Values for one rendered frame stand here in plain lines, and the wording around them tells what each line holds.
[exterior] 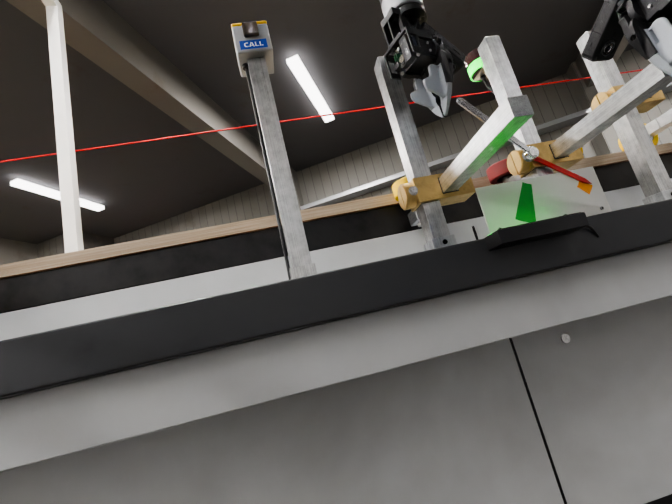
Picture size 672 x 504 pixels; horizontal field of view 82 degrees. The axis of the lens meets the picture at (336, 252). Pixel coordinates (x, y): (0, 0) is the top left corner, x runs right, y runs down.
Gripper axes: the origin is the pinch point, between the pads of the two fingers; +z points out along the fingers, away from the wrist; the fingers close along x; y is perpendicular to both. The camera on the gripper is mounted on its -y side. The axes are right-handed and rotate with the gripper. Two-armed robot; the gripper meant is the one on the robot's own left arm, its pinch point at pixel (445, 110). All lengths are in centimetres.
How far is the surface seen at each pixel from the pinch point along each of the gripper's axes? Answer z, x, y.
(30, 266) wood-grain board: 5, -55, 71
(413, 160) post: 5.7, -7.9, 3.4
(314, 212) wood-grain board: 5.0, -33.7, 13.1
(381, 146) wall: -232, -374, -306
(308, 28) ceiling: -241, -202, -114
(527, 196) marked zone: 17.3, -0.5, -14.8
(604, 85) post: -5.1, 7.6, -43.3
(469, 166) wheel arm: 13.5, 3.9, 3.7
